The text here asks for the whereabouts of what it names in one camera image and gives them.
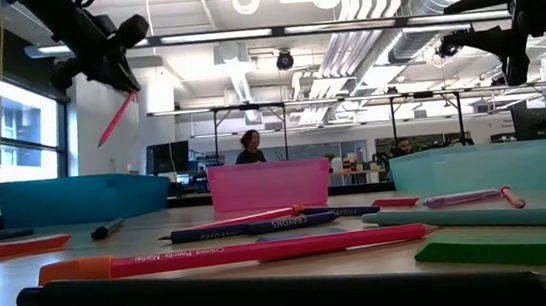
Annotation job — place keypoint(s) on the black metal stand frame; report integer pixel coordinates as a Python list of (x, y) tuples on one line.
[(247, 107), (423, 94)]

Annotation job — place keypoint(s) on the pink plastic bin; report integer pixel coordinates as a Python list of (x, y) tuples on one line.
[(268, 186)]

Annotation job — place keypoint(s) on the green eraser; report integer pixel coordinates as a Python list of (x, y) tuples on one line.
[(493, 250)]

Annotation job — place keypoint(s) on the person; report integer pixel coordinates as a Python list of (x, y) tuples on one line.
[(251, 155), (402, 146)]

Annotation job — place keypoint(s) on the pink eraser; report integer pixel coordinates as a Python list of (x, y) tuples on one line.
[(395, 202)]

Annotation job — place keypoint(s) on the dark blue plastic bin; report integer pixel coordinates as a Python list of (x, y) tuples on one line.
[(81, 199)]

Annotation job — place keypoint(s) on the dark pen with black cap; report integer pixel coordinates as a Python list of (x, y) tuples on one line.
[(105, 231)]

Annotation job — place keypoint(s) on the teal pen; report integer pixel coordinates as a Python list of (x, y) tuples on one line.
[(485, 217)]

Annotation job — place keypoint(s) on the long light bar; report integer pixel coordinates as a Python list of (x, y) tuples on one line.
[(216, 36)]

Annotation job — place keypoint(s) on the black dome camera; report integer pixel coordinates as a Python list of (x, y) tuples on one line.
[(284, 60)]

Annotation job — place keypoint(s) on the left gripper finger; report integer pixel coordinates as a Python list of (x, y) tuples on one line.
[(120, 69), (107, 73)]

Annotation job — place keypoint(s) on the translucent purple pen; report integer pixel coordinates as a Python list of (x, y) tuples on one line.
[(458, 199)]

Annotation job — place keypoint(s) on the teal plastic bin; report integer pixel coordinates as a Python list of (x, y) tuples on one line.
[(475, 168)]

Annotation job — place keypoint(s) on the large window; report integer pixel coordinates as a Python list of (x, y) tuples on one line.
[(18, 117)]

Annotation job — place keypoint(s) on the black monitor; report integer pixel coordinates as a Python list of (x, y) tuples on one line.
[(534, 124), (168, 158)]

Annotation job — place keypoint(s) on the orange eraser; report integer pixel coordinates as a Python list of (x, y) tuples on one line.
[(26, 246)]

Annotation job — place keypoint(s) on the silver ventilation duct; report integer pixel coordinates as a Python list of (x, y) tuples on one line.
[(419, 3)]

